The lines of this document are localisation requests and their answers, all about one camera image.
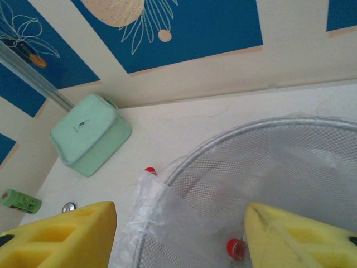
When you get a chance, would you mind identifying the green cylindrical can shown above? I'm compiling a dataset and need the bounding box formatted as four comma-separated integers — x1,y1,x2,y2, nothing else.
0,189,42,215

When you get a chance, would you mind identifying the aluminium frame post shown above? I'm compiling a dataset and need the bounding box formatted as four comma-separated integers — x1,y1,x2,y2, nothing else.
0,41,75,111

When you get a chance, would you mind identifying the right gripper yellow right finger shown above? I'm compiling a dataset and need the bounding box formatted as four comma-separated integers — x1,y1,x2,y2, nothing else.
244,202,357,268

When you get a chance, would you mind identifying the clear plastic bin liner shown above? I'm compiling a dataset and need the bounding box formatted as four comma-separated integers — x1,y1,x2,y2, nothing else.
113,111,357,268

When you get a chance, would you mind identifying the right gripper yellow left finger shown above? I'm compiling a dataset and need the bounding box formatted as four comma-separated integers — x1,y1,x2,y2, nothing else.
0,200,117,268

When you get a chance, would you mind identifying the clear plastic trash bin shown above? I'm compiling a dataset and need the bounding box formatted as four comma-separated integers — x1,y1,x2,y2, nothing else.
131,116,357,268

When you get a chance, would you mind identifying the mint green zip case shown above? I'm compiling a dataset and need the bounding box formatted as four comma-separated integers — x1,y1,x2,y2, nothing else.
50,93,132,178

